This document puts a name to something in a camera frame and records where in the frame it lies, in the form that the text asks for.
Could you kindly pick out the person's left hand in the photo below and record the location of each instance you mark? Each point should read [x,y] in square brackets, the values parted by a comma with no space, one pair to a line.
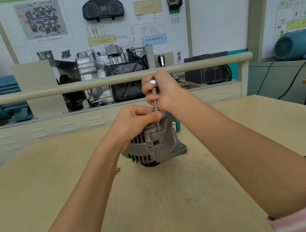
[129,123]

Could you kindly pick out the person's right hand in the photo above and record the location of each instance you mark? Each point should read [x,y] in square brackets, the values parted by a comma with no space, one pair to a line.
[169,91]

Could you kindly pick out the person's right fingers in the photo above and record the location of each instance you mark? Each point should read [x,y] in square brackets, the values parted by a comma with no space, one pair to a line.
[147,89]

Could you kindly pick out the person's left thumb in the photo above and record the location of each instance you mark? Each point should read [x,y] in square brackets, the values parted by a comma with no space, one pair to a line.
[153,116]

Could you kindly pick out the silver socket driver tool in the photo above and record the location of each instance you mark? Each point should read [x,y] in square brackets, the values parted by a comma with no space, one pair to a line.
[155,103]

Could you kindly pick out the grey metal alternator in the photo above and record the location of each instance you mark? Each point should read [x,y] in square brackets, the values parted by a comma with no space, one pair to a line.
[158,146]

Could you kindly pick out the person's right forearm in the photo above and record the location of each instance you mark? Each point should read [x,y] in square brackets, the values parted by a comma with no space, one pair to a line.
[242,149]

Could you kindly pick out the person's left forearm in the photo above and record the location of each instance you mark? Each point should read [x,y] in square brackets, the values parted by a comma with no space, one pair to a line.
[83,202]

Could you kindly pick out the chrome gear shift knob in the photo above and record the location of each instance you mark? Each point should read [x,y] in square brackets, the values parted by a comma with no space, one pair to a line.
[161,60]

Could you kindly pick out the silver gearbox assembly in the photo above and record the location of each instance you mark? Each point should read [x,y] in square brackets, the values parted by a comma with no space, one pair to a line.
[102,62]

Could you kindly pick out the black ribbed controller box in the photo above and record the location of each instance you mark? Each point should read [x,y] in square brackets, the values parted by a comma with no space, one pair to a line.
[208,71]

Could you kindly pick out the green mounting plate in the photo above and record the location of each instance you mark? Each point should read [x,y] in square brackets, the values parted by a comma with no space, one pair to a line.
[176,11]

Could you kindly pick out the black instrument cluster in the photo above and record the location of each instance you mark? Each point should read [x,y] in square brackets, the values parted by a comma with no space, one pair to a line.
[103,8]

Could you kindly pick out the white training display board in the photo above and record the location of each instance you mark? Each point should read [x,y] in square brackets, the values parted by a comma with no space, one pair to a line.
[213,17]

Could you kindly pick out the beige metal panel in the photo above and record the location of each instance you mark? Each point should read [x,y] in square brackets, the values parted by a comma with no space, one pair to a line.
[37,77]

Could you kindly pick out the blue electric motor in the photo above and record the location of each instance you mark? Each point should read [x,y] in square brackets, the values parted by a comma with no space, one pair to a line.
[295,44]
[0,102]

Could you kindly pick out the white wiring diagram board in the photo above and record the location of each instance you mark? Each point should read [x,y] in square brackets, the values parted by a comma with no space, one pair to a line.
[290,1]

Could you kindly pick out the ignition key switch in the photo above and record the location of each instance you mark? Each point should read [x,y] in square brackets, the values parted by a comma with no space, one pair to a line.
[179,56]

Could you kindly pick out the beige round rail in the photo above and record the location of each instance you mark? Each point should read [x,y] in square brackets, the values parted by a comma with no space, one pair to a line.
[58,90]

